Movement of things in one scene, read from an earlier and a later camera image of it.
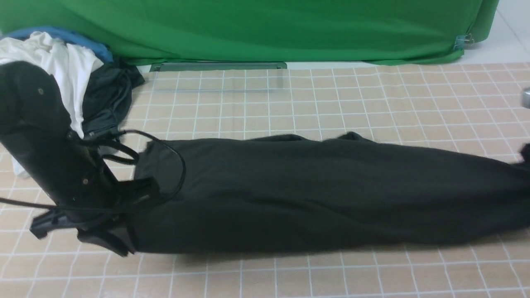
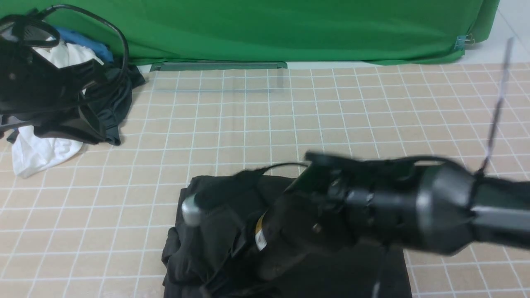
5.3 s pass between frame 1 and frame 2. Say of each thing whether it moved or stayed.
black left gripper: moved
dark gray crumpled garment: stayed
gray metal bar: stayed
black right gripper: moved
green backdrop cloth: stayed
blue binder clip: stayed
